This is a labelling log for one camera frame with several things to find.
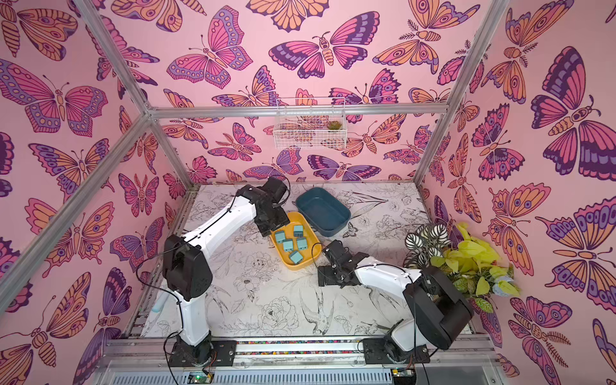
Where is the white wire basket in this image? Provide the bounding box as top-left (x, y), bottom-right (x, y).
top-left (271, 96), bottom-right (348, 151)

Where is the teal plug three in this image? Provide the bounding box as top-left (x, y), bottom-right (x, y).
top-left (296, 237), bottom-right (308, 251)

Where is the yellow storage tray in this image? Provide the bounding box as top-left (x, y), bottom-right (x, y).
top-left (270, 212), bottom-right (322, 271)

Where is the green potted plant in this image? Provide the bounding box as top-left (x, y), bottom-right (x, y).
top-left (404, 223), bottom-right (521, 313)

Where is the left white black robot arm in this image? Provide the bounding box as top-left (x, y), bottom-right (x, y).
top-left (162, 177), bottom-right (290, 366)

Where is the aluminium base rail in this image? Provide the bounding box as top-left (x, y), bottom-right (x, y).
top-left (92, 335), bottom-right (508, 384)

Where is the dark teal storage tray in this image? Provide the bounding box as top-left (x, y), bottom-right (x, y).
top-left (295, 187), bottom-right (351, 237)

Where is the teal plug one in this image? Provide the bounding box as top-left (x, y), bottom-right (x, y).
top-left (274, 231), bottom-right (287, 244)

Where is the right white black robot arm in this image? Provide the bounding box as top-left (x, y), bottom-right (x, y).
top-left (318, 240), bottom-right (473, 366)

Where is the light blue brush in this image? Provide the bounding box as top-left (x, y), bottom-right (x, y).
top-left (150, 291), bottom-right (169, 316)

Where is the teal plug four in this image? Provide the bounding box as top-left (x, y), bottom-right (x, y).
top-left (282, 239), bottom-right (295, 253)

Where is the small green plant in basket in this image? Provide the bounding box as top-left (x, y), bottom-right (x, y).
top-left (327, 120), bottom-right (343, 131)

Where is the teal plug five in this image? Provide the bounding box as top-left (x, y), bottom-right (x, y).
top-left (289, 250), bottom-right (303, 265)

